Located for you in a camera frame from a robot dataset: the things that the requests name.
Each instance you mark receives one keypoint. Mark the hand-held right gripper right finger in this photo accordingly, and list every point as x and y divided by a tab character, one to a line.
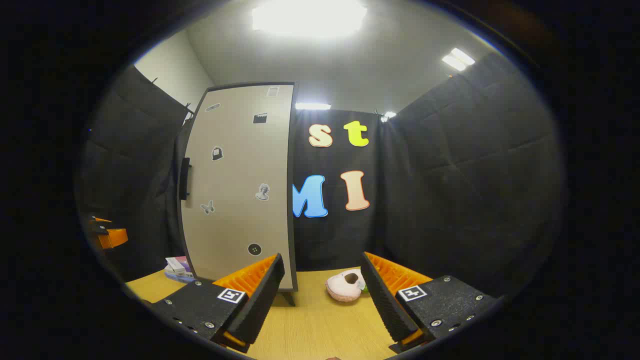
382	305

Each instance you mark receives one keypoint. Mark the pink plush toy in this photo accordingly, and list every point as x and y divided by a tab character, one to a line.
345	287

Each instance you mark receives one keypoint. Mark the black backdrop cloth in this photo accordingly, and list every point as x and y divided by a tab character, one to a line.
450	175

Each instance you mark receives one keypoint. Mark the beige cabinet door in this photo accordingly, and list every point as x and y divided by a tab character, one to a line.
235	165

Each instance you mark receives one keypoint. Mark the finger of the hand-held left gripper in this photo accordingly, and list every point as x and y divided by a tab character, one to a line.
114	237

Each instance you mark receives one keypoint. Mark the ceiling light panel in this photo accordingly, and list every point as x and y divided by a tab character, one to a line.
313	106
458	59
388	116
310	17

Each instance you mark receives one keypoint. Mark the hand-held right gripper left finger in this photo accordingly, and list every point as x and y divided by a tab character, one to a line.
262	300

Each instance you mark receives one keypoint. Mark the grey cabinet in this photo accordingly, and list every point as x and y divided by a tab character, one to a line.
294	200

